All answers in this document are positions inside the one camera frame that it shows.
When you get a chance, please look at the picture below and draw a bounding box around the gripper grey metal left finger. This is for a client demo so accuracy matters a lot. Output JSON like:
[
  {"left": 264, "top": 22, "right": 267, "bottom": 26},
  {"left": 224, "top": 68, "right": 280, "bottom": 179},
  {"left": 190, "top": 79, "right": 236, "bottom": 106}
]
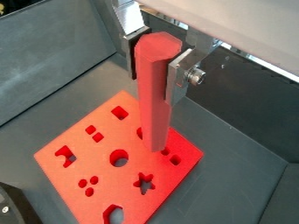
[{"left": 110, "top": 0, "right": 150, "bottom": 80}]

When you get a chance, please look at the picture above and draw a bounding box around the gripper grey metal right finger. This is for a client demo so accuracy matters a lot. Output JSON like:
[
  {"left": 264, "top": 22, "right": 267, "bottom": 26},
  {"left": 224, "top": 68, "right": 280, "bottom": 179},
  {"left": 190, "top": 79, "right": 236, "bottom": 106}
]
[{"left": 164, "top": 27, "right": 221, "bottom": 106}]

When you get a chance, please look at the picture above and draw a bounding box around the red hexagonal peg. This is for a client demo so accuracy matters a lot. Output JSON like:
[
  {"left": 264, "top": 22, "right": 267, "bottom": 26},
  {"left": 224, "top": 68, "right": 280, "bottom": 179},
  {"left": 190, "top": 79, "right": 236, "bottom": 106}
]
[{"left": 134, "top": 31, "right": 182, "bottom": 151}]

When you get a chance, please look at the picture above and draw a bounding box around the black round object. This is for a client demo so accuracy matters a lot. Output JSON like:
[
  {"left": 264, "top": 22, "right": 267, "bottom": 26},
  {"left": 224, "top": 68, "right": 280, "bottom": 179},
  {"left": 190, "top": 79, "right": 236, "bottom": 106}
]
[{"left": 0, "top": 182, "right": 42, "bottom": 224}]

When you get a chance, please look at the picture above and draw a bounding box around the red shape-hole board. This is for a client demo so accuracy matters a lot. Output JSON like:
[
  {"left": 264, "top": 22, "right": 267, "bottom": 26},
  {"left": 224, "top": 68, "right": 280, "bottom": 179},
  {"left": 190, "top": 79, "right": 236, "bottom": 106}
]
[{"left": 33, "top": 91, "right": 203, "bottom": 224}]

